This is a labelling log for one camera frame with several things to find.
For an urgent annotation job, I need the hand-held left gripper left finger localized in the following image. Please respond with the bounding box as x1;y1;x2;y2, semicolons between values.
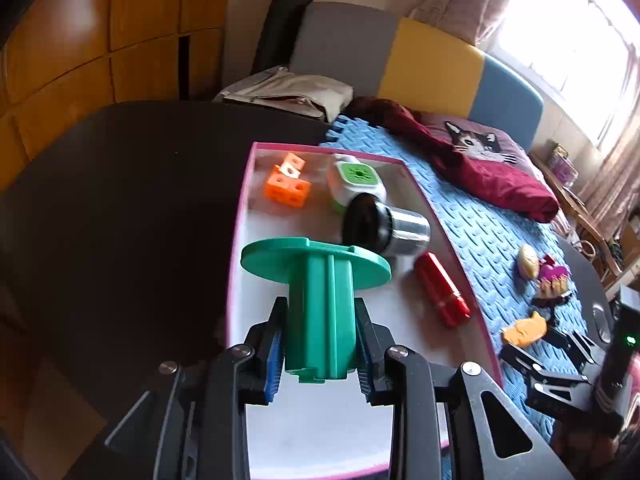
105;296;288;480

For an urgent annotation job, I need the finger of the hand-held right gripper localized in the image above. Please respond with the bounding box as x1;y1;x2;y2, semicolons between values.
545;327;601;367
500;342;545;392

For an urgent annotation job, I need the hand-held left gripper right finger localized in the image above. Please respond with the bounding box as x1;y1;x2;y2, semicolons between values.
354;296;573;480

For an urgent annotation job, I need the orange-yellow cat-shaped toy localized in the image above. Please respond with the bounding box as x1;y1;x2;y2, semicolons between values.
501;311;548;347

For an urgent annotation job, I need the green plastic spool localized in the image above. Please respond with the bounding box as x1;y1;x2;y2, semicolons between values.
240;237;392;385

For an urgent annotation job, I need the pink-rimmed white cardboard box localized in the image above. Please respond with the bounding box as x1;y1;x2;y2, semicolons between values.
225;141;503;480

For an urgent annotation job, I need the pale yellow carved egg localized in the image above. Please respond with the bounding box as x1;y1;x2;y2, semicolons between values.
517;244;541;280

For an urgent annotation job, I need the red cylinder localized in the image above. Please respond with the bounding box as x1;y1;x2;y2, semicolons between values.
414;252;472;328

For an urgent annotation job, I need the orange block toy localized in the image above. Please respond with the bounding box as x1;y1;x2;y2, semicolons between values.
264;152;312;209

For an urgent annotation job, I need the white and green device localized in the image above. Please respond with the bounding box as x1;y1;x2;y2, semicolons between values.
327;155;388;213

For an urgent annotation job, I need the blue foam puzzle mat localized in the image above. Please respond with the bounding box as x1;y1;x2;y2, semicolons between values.
322;115;608;443

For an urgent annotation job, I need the wooden side desk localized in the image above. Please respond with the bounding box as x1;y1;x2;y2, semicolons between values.
530;150;640;286

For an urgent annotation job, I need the maroon blanket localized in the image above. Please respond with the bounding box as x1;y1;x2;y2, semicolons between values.
345;97;560;223

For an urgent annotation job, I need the pink bed sheet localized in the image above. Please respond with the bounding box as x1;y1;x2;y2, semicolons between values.
520;147;573;238

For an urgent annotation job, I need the colourful small box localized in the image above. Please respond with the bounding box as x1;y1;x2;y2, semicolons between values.
547;142;578;183

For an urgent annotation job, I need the pink curtain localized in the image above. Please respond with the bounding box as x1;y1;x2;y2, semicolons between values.
407;0;531;46
580;85;640;221

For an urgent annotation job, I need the purple cat print pillow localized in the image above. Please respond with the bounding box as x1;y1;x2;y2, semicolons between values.
420;112;531;166

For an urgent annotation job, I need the beige cloth bag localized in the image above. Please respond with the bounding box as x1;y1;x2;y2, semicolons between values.
215;66;355;123

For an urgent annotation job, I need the window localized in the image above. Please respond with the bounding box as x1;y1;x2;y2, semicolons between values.
487;0;640;156

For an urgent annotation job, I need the grey yellow blue headboard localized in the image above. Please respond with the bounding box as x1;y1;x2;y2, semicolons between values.
290;2;545;153

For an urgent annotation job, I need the black rolled mat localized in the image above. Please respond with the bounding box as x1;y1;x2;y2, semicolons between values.
250;0;318;76

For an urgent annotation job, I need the wooden wardrobe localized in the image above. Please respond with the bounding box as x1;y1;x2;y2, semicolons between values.
0;0;236;186

